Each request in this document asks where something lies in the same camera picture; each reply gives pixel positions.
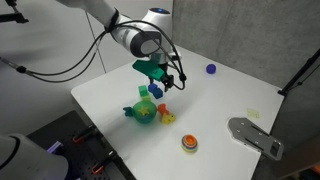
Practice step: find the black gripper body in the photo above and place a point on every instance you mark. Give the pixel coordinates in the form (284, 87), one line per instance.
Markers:
(166, 79)

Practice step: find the yellow toy figure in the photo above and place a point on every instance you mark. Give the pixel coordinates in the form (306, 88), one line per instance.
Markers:
(168, 119)

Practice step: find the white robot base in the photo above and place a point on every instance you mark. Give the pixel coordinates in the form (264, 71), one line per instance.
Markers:
(30, 160)

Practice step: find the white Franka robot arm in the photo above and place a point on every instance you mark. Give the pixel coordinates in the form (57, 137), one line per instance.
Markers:
(133, 35)

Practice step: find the green bowl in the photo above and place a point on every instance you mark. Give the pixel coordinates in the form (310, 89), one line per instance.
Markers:
(145, 119)

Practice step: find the green cube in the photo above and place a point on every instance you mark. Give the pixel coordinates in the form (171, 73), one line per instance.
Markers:
(143, 91)

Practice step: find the yellow star toy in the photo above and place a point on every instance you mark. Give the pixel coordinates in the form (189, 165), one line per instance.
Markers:
(144, 111)

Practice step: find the blue ball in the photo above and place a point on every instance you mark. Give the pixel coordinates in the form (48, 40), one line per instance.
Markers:
(210, 69)

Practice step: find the teal toy figure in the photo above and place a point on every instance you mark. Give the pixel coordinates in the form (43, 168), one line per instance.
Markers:
(127, 111)

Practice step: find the rainbow stacking toy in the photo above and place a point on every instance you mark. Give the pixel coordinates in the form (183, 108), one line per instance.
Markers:
(189, 144)

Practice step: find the pale yellow sticky note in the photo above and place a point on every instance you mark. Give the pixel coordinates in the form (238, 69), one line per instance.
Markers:
(253, 113)

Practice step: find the black clamp with orange tips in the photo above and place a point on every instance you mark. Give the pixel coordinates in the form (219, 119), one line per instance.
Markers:
(85, 134)
(106, 162)

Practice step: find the grey metal plate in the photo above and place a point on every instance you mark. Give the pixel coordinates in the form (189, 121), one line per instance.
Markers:
(253, 136)

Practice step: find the black perforated board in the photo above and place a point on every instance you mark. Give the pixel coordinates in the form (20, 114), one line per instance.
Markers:
(80, 160)

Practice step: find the black stand pole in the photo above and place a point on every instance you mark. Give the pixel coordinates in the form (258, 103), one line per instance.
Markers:
(300, 73)

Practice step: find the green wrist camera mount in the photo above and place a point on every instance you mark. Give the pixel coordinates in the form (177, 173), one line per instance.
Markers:
(148, 68)

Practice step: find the black camera bracket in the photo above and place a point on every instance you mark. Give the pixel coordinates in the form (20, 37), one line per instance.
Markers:
(13, 15)

